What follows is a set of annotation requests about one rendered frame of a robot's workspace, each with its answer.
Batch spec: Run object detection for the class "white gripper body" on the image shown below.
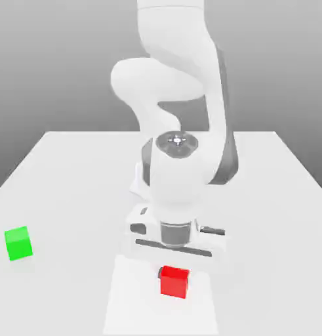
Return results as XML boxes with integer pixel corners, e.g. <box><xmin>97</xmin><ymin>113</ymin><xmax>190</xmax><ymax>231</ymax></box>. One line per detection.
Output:
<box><xmin>129</xmin><ymin>235</ymin><xmax>227</xmax><ymax>264</ymax></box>

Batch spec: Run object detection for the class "small red cube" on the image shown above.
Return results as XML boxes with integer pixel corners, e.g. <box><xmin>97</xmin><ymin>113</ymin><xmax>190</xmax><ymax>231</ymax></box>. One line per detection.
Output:
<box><xmin>158</xmin><ymin>265</ymin><xmax>191</xmax><ymax>300</ymax></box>

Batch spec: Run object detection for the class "small green cube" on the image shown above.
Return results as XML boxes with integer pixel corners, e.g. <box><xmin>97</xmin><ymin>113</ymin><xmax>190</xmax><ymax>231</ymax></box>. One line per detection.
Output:
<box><xmin>4</xmin><ymin>225</ymin><xmax>34</xmax><ymax>262</ymax></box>

